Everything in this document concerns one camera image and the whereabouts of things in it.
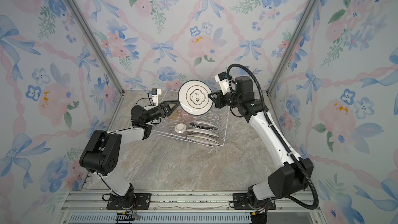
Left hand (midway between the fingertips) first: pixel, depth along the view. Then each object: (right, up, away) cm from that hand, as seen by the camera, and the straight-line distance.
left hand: (180, 104), depth 76 cm
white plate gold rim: (+6, +3, -1) cm, 7 cm away
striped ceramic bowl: (-2, -14, +16) cm, 21 cm away
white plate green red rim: (+12, -11, +8) cm, 18 cm away
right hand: (+14, +5, -3) cm, 15 cm away
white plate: (+10, -14, +3) cm, 18 cm away
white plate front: (+11, -18, 0) cm, 21 cm away
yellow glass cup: (-2, -5, -2) cm, 6 cm away
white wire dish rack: (+20, -7, +24) cm, 33 cm away
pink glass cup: (0, -8, +27) cm, 28 cm away
